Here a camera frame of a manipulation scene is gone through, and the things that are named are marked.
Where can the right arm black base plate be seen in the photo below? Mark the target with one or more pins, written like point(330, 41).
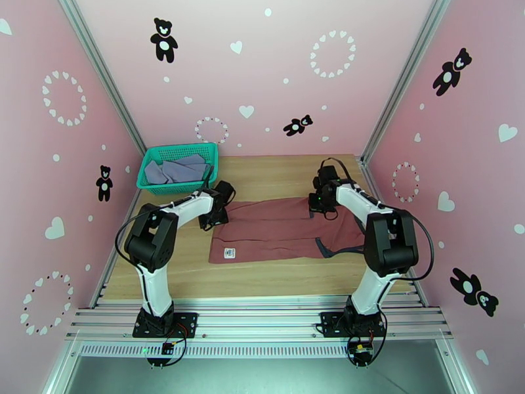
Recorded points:
point(328, 325)

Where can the black double bear wall sticker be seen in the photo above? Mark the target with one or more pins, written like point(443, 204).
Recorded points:
point(471, 296)

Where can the perforated metal strip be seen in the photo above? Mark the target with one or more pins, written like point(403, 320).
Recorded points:
point(254, 350)

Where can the teal plastic laundry basket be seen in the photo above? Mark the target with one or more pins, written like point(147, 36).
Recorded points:
point(172, 188)

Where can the grey blue garment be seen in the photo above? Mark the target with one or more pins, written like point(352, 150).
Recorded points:
point(180, 171)

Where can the small black connector board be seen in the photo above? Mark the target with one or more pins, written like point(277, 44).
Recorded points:
point(168, 347)

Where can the rust red tank top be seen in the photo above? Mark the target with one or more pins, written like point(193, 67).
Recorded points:
point(279, 237)

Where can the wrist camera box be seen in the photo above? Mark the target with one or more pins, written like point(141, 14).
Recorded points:
point(225, 191)
point(329, 175)

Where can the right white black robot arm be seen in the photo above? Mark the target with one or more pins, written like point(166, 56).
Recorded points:
point(389, 245)

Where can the aluminium frame post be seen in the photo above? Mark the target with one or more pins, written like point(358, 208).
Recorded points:
point(404, 79)
point(107, 79)

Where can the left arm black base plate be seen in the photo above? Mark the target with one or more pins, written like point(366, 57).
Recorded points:
point(186, 323)

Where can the black yellow connector module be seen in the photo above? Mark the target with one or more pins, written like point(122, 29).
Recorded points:
point(361, 354)

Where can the aluminium mounting rail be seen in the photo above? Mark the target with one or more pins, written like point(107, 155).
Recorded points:
point(254, 319)

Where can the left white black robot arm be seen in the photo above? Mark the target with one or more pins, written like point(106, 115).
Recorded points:
point(154, 245)

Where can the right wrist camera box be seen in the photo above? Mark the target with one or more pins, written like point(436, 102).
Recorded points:
point(329, 175)

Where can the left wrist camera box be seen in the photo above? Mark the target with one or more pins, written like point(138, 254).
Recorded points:
point(225, 191)

